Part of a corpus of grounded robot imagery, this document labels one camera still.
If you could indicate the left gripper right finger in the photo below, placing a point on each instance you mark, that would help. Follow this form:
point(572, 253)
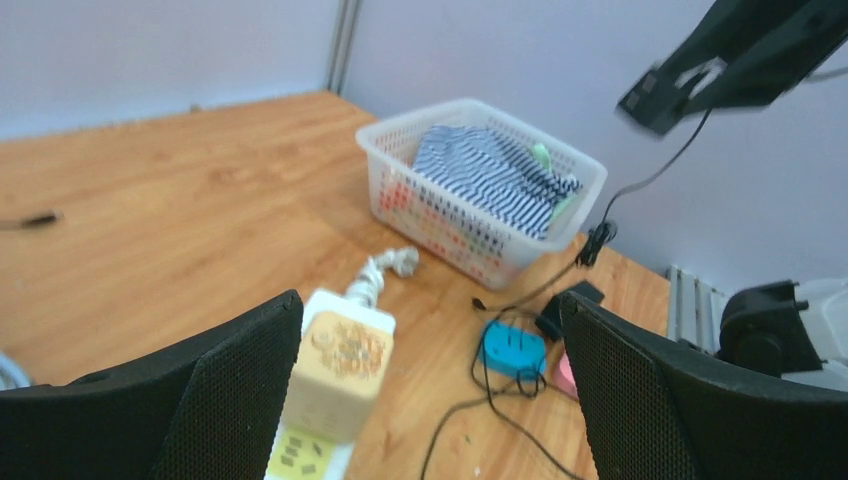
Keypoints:
point(657, 409)

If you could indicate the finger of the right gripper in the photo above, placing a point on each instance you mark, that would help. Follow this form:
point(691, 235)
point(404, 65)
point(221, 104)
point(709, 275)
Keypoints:
point(742, 54)

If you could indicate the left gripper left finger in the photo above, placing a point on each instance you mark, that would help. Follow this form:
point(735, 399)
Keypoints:
point(207, 407)

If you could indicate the white power strip blue USB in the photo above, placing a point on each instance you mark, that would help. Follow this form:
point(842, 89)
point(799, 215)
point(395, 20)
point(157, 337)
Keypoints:
point(301, 455)

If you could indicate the pink square charger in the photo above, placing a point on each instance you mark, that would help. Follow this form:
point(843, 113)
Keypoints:
point(563, 378)

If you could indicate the wooden cube adapter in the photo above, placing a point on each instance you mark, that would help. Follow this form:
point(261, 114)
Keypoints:
point(338, 375)

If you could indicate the small blue charger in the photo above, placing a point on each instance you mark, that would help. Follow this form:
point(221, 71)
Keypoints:
point(512, 352)

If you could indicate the striped blue white cloth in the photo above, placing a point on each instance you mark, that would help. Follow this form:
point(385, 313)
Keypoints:
point(513, 182)

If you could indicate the white plastic basket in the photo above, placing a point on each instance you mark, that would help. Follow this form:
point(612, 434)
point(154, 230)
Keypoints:
point(463, 235)

